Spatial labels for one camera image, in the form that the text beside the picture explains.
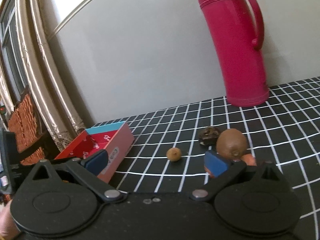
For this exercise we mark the person's left hand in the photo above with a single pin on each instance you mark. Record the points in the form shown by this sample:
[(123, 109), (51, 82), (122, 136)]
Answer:
[(7, 220)]

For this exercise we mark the window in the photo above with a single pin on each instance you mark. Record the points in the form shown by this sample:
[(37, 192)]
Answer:
[(11, 55)]

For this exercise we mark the orange woven wooden chair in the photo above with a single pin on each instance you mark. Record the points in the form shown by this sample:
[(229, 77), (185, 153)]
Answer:
[(25, 127)]

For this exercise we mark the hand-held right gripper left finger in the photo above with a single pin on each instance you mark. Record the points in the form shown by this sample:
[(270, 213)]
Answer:
[(97, 162)]

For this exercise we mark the dark wrinkled dried fruit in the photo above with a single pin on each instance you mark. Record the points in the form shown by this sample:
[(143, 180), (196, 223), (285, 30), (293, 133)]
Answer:
[(208, 136)]

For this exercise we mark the brownish carrot piece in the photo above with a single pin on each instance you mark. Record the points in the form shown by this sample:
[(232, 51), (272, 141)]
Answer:
[(249, 160)]

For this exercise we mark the small brown longan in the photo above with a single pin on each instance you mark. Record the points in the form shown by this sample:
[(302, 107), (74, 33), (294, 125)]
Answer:
[(174, 154)]

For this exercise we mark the pink thermos flask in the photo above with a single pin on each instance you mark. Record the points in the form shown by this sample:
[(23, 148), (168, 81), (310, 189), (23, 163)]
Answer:
[(235, 45)]

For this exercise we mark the orange carrot piece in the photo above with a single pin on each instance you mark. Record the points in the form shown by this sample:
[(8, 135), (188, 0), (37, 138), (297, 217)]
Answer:
[(208, 172)]

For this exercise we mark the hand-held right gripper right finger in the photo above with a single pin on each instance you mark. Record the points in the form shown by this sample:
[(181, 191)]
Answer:
[(215, 163)]

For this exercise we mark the red cardboard box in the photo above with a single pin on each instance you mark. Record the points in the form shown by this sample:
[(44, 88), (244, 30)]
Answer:
[(117, 142)]

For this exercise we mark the brown kiwi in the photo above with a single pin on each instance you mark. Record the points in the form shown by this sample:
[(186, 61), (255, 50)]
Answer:
[(231, 143)]

